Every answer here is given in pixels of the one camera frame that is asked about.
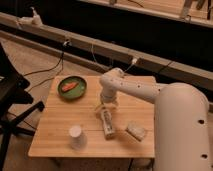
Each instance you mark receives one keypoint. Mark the orange carrot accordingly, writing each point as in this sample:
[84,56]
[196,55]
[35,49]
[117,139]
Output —
[69,86]

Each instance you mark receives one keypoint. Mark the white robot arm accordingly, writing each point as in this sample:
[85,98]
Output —
[181,138]

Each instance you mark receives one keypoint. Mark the beige sponge block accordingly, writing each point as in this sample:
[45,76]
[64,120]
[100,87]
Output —
[136,131]

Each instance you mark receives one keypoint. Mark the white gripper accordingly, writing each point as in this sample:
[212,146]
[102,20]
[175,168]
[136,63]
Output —
[107,96]

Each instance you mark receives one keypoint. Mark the black office chair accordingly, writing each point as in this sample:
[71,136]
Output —
[13,91]

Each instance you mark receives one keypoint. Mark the white spray bottle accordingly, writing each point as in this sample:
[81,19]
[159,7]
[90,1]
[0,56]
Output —
[34,20]

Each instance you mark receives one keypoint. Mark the white paper cup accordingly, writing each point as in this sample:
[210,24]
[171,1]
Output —
[78,139]

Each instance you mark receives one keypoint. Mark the green plate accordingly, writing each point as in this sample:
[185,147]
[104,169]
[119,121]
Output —
[74,93]

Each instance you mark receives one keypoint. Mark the wooden table top board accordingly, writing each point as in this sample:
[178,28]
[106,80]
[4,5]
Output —
[52,136]

